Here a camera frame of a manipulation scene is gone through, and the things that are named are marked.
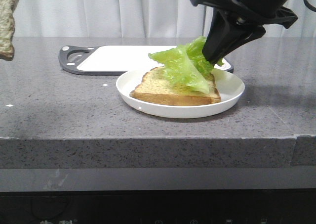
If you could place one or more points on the toasted bread slice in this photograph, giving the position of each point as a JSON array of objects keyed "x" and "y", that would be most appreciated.
[
  {"x": 7, "y": 28},
  {"x": 154, "y": 88}
]

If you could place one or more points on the white pleated curtain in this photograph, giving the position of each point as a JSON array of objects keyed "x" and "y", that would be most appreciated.
[{"x": 111, "y": 18}]

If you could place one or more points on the black appliance front panel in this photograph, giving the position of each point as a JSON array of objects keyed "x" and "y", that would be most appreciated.
[{"x": 257, "y": 206}]

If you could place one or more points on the white cutting board black rim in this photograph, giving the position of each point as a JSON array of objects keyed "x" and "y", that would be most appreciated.
[{"x": 109, "y": 60}]

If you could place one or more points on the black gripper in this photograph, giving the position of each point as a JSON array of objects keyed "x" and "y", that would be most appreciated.
[{"x": 226, "y": 34}]

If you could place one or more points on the green lettuce leaf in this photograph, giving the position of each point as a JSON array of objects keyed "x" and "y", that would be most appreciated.
[{"x": 185, "y": 65}]

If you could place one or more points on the white round plate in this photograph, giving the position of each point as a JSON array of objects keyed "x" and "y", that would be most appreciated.
[{"x": 230, "y": 88}]

